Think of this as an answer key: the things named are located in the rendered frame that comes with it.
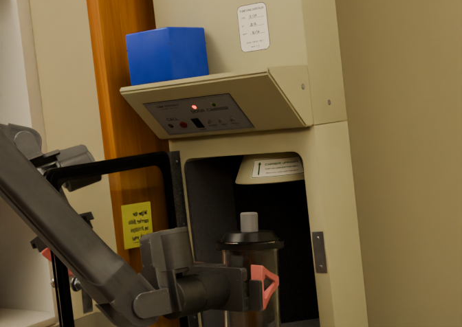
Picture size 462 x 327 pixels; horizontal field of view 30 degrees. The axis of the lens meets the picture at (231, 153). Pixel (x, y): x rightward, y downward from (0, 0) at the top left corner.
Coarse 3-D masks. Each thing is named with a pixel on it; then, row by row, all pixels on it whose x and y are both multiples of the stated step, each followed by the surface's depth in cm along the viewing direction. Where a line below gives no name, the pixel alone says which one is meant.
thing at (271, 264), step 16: (224, 256) 136; (240, 256) 133; (256, 256) 133; (272, 256) 135; (272, 272) 135; (272, 304) 134; (224, 320) 136; (240, 320) 133; (256, 320) 133; (272, 320) 134
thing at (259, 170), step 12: (252, 156) 153; (264, 156) 152; (276, 156) 151; (288, 156) 151; (240, 168) 156; (252, 168) 152; (264, 168) 151; (276, 168) 150; (288, 168) 150; (300, 168) 150; (240, 180) 154; (252, 180) 151; (264, 180) 150; (276, 180) 149; (288, 180) 149
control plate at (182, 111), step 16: (208, 96) 142; (224, 96) 140; (160, 112) 151; (176, 112) 149; (192, 112) 147; (208, 112) 145; (224, 112) 144; (240, 112) 142; (176, 128) 153; (192, 128) 151; (208, 128) 149; (224, 128) 148; (240, 128) 146
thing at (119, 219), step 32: (64, 192) 137; (96, 192) 143; (128, 192) 149; (160, 192) 156; (96, 224) 142; (128, 224) 149; (160, 224) 155; (128, 256) 148; (96, 320) 141; (160, 320) 154
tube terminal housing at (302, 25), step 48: (192, 0) 153; (240, 0) 147; (288, 0) 141; (240, 48) 148; (288, 48) 142; (336, 48) 148; (336, 96) 147; (192, 144) 157; (240, 144) 150; (288, 144) 144; (336, 144) 146; (336, 192) 145; (336, 240) 145; (336, 288) 144
